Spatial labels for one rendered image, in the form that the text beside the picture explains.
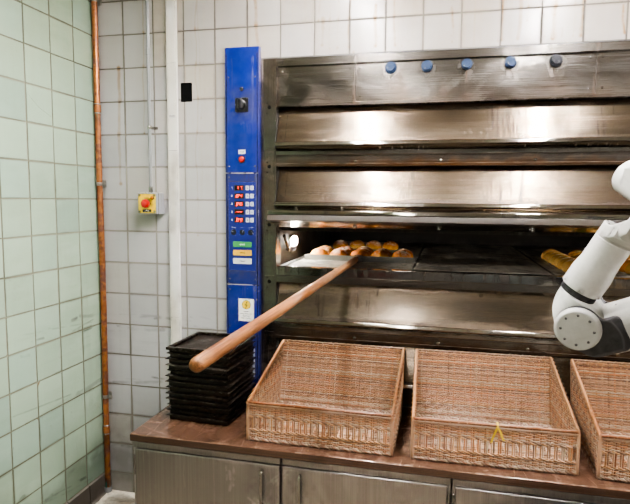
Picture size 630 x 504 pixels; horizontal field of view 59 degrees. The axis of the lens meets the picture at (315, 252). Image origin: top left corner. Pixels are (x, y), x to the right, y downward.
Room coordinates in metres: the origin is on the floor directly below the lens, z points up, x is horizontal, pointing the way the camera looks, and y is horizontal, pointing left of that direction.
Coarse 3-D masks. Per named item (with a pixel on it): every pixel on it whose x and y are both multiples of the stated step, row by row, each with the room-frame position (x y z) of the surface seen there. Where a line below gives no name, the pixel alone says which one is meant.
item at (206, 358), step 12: (348, 264) 2.41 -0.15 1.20; (324, 276) 2.01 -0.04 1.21; (336, 276) 2.15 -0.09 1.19; (312, 288) 1.79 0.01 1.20; (288, 300) 1.55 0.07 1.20; (300, 300) 1.64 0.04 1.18; (276, 312) 1.42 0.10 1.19; (252, 324) 1.26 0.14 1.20; (264, 324) 1.32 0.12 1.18; (228, 336) 1.14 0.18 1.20; (240, 336) 1.17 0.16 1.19; (216, 348) 1.06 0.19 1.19; (228, 348) 1.10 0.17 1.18; (192, 360) 0.99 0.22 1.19; (204, 360) 1.00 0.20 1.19; (216, 360) 1.05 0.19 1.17
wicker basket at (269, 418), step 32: (288, 352) 2.44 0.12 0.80; (320, 352) 2.41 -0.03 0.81; (352, 352) 2.38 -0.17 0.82; (384, 352) 2.35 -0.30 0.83; (256, 384) 2.12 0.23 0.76; (288, 384) 2.40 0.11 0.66; (320, 384) 2.37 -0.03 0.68; (352, 384) 2.34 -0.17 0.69; (384, 384) 2.31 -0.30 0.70; (256, 416) 2.00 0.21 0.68; (288, 416) 1.97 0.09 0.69; (320, 416) 2.22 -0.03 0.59; (352, 416) 1.92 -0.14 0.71; (384, 416) 1.89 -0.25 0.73; (352, 448) 1.92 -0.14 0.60; (384, 448) 1.89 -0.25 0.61
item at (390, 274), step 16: (288, 272) 2.49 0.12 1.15; (304, 272) 2.47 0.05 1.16; (320, 272) 2.46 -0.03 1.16; (352, 272) 2.42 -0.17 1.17; (368, 272) 2.41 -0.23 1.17; (384, 272) 2.39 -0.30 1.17; (400, 272) 2.38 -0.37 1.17; (416, 272) 2.36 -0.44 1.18; (432, 272) 2.35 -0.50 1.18; (448, 272) 2.34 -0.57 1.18; (464, 272) 2.35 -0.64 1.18; (480, 272) 2.35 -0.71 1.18; (608, 288) 2.19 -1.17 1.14; (624, 288) 2.18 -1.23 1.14
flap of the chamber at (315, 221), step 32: (288, 224) 2.45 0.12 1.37; (320, 224) 2.40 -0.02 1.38; (352, 224) 2.35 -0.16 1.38; (384, 224) 2.30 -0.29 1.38; (416, 224) 2.25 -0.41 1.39; (448, 224) 2.21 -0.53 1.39; (480, 224) 2.17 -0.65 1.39; (512, 224) 2.13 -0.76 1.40; (544, 224) 2.11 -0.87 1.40; (576, 224) 2.08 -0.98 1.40
